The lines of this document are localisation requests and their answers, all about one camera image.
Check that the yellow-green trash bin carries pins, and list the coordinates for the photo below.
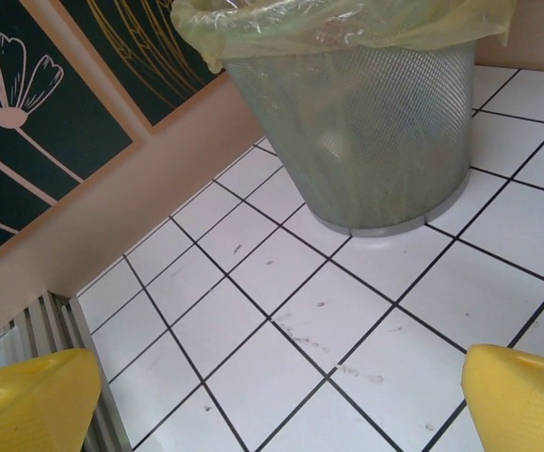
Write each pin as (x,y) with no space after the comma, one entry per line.
(347,23)

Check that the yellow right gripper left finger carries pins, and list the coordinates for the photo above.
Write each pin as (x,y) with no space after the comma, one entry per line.
(27,405)

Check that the narrow aluminium edge rail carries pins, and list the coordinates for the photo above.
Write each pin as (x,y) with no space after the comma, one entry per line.
(72,329)

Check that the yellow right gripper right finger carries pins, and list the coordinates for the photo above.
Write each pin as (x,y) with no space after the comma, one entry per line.
(521,405)

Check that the grey metal mesh bin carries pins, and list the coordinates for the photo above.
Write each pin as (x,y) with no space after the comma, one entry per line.
(371,141)

